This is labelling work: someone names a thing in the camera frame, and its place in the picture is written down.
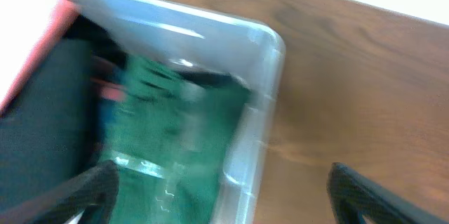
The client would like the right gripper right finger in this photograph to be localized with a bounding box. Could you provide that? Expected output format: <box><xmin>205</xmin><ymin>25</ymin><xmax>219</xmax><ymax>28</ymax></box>
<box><xmin>327</xmin><ymin>162</ymin><xmax>447</xmax><ymax>224</ymax></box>

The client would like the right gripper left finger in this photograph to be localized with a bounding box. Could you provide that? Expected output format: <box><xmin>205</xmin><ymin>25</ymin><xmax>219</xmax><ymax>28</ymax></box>
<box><xmin>1</xmin><ymin>160</ymin><xmax>119</xmax><ymax>224</ymax></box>

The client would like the black cloth with tape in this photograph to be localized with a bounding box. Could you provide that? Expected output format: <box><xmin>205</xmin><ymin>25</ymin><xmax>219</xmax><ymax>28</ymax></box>
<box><xmin>1</xmin><ymin>16</ymin><xmax>126</xmax><ymax>211</ymax></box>

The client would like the dark green taped cloth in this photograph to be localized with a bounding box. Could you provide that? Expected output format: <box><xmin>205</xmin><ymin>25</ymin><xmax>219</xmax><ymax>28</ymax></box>
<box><xmin>102</xmin><ymin>57</ymin><xmax>251</xmax><ymax>223</ymax></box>

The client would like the pink shirt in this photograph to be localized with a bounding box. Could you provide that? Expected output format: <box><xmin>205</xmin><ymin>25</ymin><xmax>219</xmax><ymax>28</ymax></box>
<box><xmin>1</xmin><ymin>0</ymin><xmax>78</xmax><ymax>111</ymax></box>

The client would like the clear plastic storage container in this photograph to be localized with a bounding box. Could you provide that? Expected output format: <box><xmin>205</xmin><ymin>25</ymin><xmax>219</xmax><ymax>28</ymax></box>
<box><xmin>71</xmin><ymin>0</ymin><xmax>286</xmax><ymax>223</ymax></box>

